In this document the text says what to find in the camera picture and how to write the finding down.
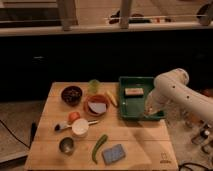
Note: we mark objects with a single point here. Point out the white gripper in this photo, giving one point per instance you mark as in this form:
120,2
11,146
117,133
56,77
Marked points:
154,103

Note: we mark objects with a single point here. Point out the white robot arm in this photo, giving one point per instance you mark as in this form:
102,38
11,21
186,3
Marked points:
172,86

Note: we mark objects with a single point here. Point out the green plastic tray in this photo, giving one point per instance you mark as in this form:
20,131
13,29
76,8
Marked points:
131,107

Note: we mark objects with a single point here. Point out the tan sponge block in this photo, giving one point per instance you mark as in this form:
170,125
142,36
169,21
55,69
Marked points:
133,92

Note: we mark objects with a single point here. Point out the yellow corn cob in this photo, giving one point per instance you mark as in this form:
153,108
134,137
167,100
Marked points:
112,98

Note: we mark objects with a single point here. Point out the grey purple cloth piece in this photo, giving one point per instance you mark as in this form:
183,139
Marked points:
98,108

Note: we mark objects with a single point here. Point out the orange bowl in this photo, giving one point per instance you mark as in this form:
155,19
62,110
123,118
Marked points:
97,99

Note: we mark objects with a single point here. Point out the green plastic cup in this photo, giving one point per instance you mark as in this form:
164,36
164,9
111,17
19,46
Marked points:
93,86

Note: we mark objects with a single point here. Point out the blue sponge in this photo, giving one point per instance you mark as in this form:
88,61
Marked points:
113,154

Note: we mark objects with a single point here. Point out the wooden cutting board table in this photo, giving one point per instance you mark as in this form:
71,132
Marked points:
147,144

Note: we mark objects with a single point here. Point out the white cup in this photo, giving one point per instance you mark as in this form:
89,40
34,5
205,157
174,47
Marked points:
80,127

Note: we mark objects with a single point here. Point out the dark bowl with food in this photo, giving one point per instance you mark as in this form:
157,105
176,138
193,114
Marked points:
72,95

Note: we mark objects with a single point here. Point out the red tomato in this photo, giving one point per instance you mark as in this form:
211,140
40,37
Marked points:
73,116

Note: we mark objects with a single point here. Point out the small metal cup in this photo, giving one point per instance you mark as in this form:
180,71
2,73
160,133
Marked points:
66,145

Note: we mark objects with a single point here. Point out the brush with silver handle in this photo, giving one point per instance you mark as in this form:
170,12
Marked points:
65,125

